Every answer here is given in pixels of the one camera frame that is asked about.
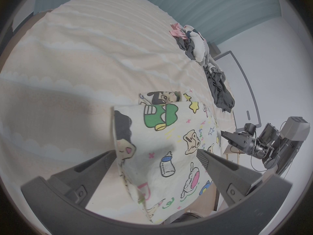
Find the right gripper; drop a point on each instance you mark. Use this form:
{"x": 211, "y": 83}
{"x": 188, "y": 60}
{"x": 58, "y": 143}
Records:
{"x": 247, "y": 143}

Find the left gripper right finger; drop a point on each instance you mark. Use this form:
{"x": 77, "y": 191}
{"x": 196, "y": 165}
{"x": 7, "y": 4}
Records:
{"x": 232, "y": 177}

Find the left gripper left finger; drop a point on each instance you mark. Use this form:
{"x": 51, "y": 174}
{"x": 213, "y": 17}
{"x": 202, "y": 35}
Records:
{"x": 83, "y": 177}

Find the white printed pyjama top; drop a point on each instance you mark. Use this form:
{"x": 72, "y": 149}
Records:
{"x": 171, "y": 143}

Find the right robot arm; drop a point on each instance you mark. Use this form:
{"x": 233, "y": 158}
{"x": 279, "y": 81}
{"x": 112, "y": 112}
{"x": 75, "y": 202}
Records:
{"x": 286, "y": 136}

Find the pile of clothes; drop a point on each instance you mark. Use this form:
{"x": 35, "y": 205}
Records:
{"x": 198, "y": 45}

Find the bed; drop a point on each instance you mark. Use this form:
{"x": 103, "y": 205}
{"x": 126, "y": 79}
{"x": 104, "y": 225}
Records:
{"x": 97, "y": 57}

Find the black garment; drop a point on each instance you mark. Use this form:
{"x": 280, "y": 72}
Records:
{"x": 220, "y": 89}

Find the grey and white garment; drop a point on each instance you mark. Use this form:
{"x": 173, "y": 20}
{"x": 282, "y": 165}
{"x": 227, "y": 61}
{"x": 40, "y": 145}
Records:
{"x": 212, "y": 68}

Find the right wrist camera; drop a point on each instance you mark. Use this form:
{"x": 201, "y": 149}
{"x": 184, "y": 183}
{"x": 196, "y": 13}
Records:
{"x": 250, "y": 128}

